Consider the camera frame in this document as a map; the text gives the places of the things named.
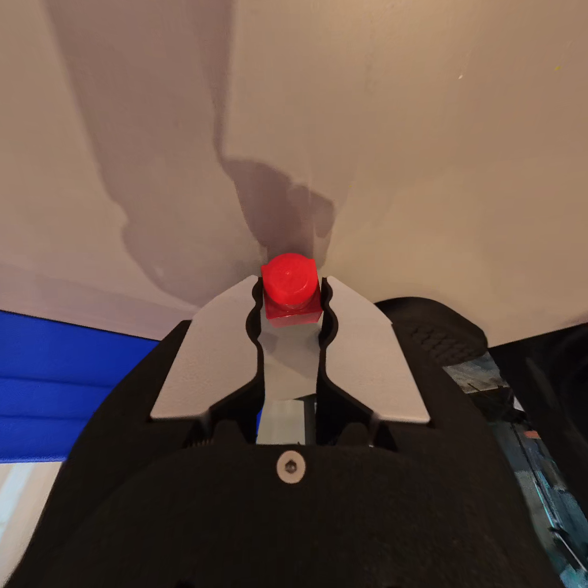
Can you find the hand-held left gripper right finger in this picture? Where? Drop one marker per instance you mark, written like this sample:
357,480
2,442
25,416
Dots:
372,367

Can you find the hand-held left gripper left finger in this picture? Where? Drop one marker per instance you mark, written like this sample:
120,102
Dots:
216,363

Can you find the red toy block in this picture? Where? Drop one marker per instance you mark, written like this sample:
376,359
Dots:
289,285

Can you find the blue plastic bin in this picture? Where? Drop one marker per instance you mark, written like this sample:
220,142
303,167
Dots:
59,381

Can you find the grey desk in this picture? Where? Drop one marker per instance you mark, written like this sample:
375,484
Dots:
436,138

